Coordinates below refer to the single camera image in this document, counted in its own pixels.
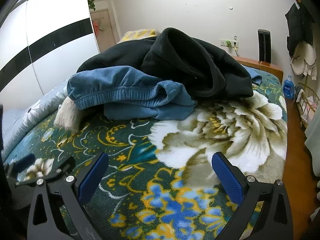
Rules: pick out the green floral plush blanket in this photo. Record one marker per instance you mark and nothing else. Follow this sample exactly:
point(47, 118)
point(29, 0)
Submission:
point(225, 130)

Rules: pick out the beige fuzzy garment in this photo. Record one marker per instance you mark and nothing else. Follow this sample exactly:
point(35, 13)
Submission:
point(67, 115)

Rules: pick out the hanging black jacket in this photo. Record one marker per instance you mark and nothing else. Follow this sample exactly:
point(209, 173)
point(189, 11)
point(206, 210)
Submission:
point(300, 27)

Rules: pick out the wooden headboard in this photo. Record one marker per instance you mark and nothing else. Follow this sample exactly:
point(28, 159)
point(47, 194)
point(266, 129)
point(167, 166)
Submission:
point(270, 68)

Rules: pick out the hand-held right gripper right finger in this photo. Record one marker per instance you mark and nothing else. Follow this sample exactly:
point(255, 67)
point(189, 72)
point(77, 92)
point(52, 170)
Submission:
point(228, 177)

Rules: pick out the blue fleece pants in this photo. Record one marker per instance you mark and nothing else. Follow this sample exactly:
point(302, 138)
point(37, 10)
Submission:
point(112, 85)

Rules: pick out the hanging white bag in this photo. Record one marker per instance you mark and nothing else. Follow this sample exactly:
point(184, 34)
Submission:
point(303, 60)

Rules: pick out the beige room door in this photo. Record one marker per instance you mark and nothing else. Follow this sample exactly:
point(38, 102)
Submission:
point(110, 30)

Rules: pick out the light blue floral quilt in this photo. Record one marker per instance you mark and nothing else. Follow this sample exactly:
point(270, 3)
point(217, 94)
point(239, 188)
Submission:
point(30, 115)

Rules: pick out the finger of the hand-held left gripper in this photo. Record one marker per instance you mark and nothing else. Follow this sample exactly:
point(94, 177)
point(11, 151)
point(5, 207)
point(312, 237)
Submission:
point(23, 163)
point(63, 167)

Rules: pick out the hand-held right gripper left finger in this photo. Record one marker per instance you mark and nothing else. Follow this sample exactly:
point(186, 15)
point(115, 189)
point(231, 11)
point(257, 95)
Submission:
point(93, 177)

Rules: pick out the pale grey curtain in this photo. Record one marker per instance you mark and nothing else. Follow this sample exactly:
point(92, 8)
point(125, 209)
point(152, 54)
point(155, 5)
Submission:
point(313, 135)

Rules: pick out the black tower appliance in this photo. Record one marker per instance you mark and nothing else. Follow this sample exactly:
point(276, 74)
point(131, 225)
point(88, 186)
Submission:
point(264, 46)

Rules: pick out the white wardrobe with black stripe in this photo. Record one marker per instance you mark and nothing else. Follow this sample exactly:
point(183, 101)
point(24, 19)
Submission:
point(50, 17)

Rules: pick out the blue liquid bottle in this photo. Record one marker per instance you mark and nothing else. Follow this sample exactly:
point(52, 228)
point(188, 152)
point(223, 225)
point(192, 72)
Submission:
point(289, 88)

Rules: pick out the cloth hanging on door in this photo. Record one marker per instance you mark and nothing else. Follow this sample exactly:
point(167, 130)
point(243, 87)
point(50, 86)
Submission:
point(100, 25)

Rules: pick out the wall power socket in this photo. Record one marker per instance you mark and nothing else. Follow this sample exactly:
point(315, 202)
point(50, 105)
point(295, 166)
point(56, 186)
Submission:
point(222, 43)

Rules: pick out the yellow and white pillow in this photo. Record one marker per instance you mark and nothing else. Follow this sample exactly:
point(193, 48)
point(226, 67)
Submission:
point(135, 34)

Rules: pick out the green plug adapter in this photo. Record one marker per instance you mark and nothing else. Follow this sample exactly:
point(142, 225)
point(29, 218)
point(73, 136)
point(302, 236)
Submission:
point(227, 43)

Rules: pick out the black fleece garment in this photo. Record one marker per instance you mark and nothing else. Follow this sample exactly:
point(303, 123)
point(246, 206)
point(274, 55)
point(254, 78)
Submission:
point(187, 62)

